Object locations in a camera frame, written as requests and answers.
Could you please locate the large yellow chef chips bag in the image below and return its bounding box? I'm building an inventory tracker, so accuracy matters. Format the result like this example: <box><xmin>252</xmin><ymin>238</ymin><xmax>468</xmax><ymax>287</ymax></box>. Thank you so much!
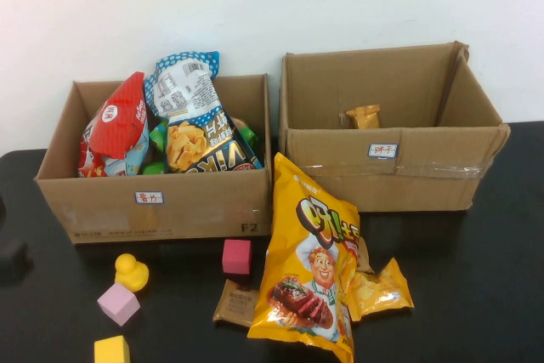
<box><xmin>246</xmin><ymin>151</ymin><xmax>362</xmax><ymax>363</ymax></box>

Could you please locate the red shrimp cracker bag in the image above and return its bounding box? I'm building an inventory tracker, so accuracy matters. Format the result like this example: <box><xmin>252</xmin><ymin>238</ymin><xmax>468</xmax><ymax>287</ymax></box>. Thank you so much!
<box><xmin>76</xmin><ymin>71</ymin><xmax>150</xmax><ymax>179</ymax></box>

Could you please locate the green snack bag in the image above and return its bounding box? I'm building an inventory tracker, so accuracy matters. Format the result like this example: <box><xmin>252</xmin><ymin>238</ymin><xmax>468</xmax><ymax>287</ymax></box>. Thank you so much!
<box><xmin>242</xmin><ymin>122</ymin><xmax>261</xmax><ymax>156</ymax></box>
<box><xmin>142</xmin><ymin>120</ymin><xmax>167</xmax><ymax>176</ymax></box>

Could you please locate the blue dotted white snack bag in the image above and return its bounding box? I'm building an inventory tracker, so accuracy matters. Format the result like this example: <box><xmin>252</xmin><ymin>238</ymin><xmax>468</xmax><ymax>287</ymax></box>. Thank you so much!
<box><xmin>143</xmin><ymin>50</ymin><xmax>225</xmax><ymax>120</ymax></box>

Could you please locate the small yellow snack packet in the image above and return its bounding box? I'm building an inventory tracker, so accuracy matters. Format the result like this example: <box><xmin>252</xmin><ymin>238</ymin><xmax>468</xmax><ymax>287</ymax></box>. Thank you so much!
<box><xmin>346</xmin><ymin>257</ymin><xmax>416</xmax><ymax>322</ymax></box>

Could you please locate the black chips bag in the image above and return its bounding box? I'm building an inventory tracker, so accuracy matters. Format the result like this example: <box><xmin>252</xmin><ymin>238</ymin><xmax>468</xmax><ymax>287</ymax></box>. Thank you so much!
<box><xmin>163</xmin><ymin>111</ymin><xmax>264</xmax><ymax>174</ymax></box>

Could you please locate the small orange packet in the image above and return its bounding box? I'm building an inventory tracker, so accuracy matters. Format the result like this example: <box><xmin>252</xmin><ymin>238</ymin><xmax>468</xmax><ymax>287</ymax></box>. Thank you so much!
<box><xmin>345</xmin><ymin>104</ymin><xmax>382</xmax><ymax>129</ymax></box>

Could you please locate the magenta foam cube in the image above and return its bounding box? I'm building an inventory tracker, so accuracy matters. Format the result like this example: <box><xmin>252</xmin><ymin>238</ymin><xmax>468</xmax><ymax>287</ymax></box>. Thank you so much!
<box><xmin>221</xmin><ymin>238</ymin><xmax>252</xmax><ymax>275</ymax></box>

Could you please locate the white sticker on taped box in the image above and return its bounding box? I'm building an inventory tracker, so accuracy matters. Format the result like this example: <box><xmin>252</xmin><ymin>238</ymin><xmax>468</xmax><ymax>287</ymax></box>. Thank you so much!
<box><xmin>367</xmin><ymin>143</ymin><xmax>400</xmax><ymax>160</ymax></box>

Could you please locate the white sticker on F2 box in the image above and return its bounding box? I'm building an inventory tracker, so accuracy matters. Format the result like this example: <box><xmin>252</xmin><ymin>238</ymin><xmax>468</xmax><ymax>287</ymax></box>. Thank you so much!
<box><xmin>134</xmin><ymin>190</ymin><xmax>165</xmax><ymax>206</ymax></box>

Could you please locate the brown biscuit packet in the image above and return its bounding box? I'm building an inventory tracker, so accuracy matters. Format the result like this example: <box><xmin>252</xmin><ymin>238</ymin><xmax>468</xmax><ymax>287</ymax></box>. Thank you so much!
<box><xmin>354</xmin><ymin>237</ymin><xmax>375</xmax><ymax>275</ymax></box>
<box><xmin>212</xmin><ymin>279</ymin><xmax>261</xmax><ymax>329</ymax></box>

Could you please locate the taped cardboard box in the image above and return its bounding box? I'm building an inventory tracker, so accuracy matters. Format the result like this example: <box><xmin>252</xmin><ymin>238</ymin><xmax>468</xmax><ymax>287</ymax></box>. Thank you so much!
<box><xmin>278</xmin><ymin>41</ymin><xmax>511</xmax><ymax>214</ymax></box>

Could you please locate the clear packing tape strip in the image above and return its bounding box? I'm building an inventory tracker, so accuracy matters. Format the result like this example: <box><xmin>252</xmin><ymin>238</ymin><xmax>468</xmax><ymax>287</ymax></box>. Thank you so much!
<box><xmin>292</xmin><ymin>158</ymin><xmax>496</xmax><ymax>179</ymax></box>

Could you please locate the cardboard box with F2 print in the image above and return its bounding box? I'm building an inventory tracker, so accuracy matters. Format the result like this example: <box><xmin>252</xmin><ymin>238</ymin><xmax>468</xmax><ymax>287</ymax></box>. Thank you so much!
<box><xmin>34</xmin><ymin>73</ymin><xmax>274</xmax><ymax>246</ymax></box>

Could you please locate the yellow rubber duck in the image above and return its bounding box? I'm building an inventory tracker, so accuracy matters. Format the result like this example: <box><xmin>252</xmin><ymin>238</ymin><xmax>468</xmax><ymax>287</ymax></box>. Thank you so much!
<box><xmin>114</xmin><ymin>252</ymin><xmax>150</xmax><ymax>294</ymax></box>

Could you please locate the pink foam cube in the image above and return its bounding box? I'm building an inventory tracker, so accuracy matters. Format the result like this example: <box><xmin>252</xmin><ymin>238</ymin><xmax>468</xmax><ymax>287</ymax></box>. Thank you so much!
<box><xmin>96</xmin><ymin>281</ymin><xmax>141</xmax><ymax>327</ymax></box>

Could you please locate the yellow foam cube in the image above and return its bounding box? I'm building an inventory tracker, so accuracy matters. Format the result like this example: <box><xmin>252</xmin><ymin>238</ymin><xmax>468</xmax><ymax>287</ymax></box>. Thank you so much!
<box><xmin>93</xmin><ymin>335</ymin><xmax>131</xmax><ymax>363</ymax></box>

